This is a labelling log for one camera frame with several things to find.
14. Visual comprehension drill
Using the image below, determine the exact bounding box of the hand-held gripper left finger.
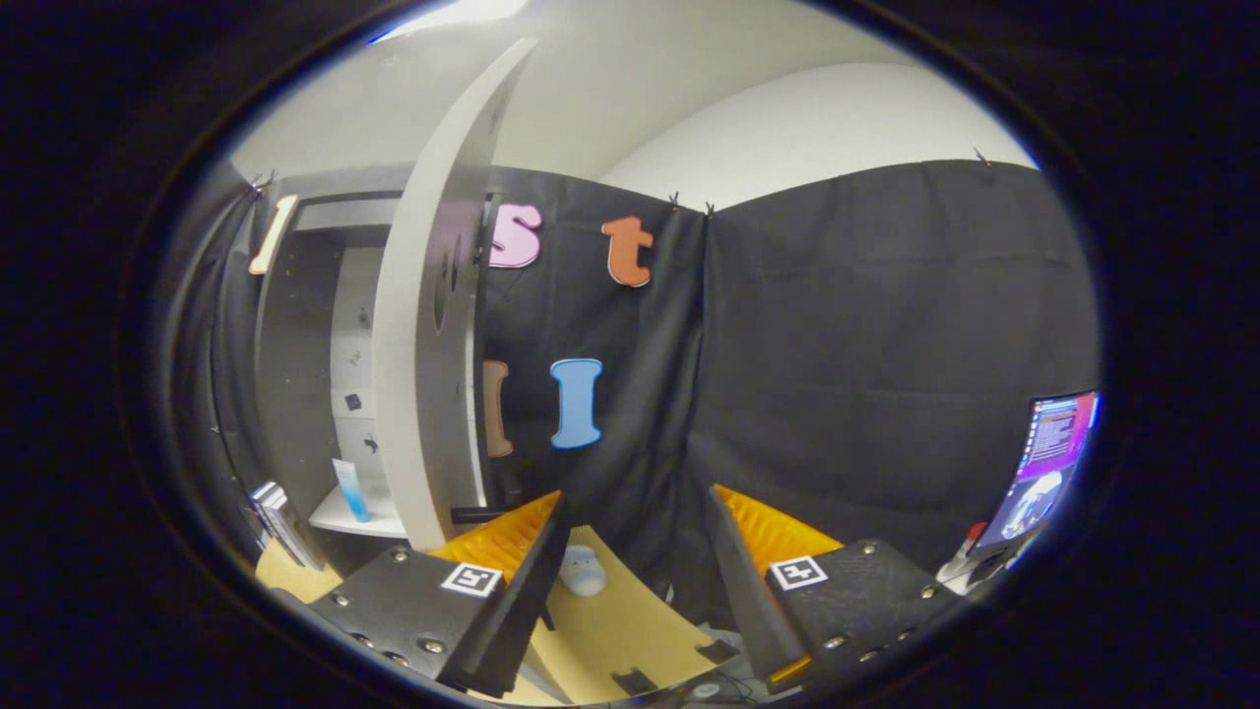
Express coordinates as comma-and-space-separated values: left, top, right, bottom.
308, 489, 573, 700

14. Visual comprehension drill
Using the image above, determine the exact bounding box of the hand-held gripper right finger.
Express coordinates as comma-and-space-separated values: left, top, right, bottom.
705, 483, 964, 696

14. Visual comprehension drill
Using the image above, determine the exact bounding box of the white blue cosmetic tube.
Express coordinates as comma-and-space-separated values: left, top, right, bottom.
331, 458, 372, 524

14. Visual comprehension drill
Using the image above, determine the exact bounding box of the white cabinet door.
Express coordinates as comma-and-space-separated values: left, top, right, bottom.
374, 37, 540, 552

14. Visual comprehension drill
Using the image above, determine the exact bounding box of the white computer mouse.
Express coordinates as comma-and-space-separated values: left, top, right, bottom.
558, 545, 608, 598

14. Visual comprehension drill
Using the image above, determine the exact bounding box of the white bottle red cap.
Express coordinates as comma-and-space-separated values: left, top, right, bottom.
940, 522, 990, 584

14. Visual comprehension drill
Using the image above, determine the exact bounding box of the small stack of books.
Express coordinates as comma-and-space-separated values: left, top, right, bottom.
248, 481, 316, 570

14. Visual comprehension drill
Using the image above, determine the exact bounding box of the grey cabinet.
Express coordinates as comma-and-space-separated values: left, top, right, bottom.
251, 162, 493, 552

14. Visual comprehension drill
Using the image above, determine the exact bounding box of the computer monitor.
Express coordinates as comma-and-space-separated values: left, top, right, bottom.
975, 391, 1102, 552

